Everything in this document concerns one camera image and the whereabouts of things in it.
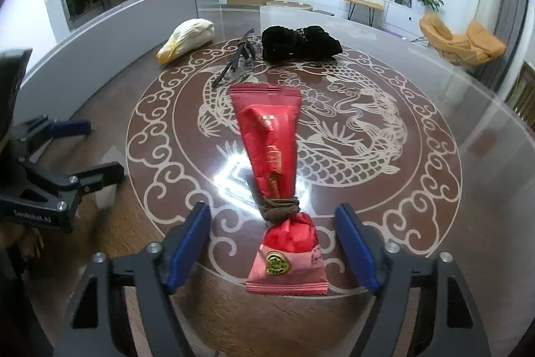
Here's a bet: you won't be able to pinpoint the dark sunglasses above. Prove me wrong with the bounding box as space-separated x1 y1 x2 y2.
211 28 257 89

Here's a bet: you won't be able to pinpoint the yellow white cloth bundle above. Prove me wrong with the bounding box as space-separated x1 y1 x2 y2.
156 18 215 65

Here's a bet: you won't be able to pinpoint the round brown patterned desktop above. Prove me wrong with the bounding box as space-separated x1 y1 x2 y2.
0 3 535 357

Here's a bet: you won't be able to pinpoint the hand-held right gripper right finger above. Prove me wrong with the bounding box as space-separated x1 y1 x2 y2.
334 203 492 357

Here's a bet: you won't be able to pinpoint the beige round stool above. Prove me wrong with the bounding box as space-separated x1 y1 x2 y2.
265 0 313 12

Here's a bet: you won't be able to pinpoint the wooden bench with black legs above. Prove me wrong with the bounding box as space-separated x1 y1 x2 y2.
343 0 384 27

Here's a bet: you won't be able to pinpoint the red snack packet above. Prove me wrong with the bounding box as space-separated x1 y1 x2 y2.
229 84 327 296

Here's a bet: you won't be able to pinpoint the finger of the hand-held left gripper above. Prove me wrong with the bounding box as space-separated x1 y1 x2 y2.
25 161 125 195
14 115 92 140

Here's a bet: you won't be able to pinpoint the orange lounge chair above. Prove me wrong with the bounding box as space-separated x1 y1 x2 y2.
419 13 507 67

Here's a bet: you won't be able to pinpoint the grey curved panel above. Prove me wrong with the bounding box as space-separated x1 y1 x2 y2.
19 0 198 119

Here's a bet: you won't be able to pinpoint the person's left hand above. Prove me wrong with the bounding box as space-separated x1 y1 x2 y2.
19 229 45 261

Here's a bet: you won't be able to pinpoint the brown hair tie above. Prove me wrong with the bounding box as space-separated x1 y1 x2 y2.
257 196 302 224

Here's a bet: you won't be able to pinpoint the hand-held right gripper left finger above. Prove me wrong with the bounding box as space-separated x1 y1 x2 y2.
52 201 212 357

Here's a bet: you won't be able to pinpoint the wooden chair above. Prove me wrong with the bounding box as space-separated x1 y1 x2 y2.
506 62 535 120

